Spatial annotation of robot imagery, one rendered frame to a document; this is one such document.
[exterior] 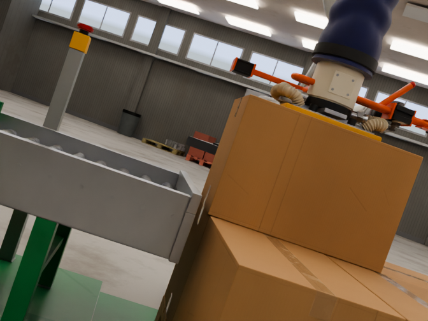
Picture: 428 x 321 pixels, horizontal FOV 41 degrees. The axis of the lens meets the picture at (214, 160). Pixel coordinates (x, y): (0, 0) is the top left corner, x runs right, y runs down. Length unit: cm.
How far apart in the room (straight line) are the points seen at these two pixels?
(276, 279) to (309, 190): 64
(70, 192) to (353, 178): 88
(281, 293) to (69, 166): 71
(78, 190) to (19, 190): 16
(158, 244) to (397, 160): 81
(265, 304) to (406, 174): 84
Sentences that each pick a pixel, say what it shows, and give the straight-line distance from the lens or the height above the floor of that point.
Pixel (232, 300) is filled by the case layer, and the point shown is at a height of 47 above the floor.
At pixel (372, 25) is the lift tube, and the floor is 130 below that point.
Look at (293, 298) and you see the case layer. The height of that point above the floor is 51.
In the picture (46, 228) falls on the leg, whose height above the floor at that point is 38.
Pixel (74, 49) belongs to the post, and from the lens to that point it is 247.
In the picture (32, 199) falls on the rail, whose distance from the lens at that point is 167.
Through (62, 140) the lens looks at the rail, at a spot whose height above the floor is 57.
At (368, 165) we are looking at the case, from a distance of 189.
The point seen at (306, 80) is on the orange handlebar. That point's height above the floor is 107.
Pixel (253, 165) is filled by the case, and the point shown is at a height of 74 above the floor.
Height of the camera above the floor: 77
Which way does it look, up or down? 2 degrees down
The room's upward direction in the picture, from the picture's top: 20 degrees clockwise
